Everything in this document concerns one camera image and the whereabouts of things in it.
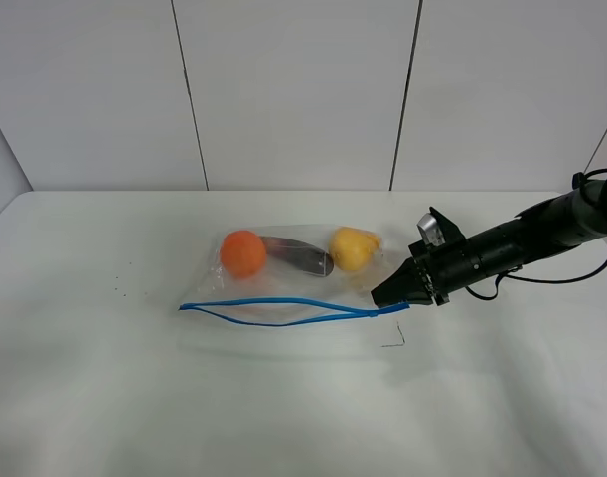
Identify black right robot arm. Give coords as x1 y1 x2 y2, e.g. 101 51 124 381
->
371 168 607 308

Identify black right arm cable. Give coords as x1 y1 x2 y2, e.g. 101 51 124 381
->
465 168 607 301

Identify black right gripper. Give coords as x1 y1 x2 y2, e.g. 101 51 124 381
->
371 239 475 306

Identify orange fruit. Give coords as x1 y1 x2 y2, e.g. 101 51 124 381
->
220 230 267 279

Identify clear zip bag blue seal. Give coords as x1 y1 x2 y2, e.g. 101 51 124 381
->
177 224 408 355

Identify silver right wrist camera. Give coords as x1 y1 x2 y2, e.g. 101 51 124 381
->
416 213 445 247

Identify yellow pear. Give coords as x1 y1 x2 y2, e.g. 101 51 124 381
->
329 227 381 272

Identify dark purple eggplant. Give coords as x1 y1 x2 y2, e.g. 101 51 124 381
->
260 236 334 277

